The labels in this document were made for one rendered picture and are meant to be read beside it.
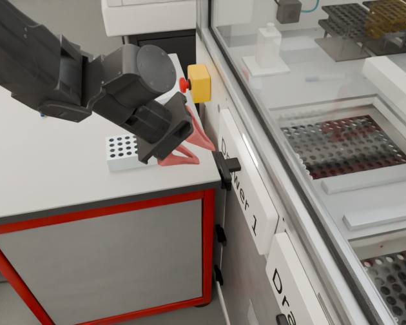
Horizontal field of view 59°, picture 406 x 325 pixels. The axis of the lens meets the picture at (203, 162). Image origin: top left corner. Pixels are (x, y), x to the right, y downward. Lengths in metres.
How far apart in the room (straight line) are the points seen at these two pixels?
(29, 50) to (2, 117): 0.77
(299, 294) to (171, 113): 0.30
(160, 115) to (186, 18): 0.90
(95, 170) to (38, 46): 0.53
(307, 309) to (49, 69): 0.41
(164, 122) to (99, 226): 0.49
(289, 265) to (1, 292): 1.37
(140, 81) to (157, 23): 0.96
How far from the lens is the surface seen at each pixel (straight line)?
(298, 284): 0.51
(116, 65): 0.41
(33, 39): 0.39
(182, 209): 0.91
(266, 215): 0.57
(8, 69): 0.39
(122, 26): 1.35
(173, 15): 1.36
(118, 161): 0.86
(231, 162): 0.66
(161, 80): 0.42
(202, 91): 0.90
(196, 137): 0.51
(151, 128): 0.49
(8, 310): 1.67
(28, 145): 1.02
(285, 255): 0.53
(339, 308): 0.45
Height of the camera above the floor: 1.37
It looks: 45 degrees down
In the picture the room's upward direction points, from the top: straight up
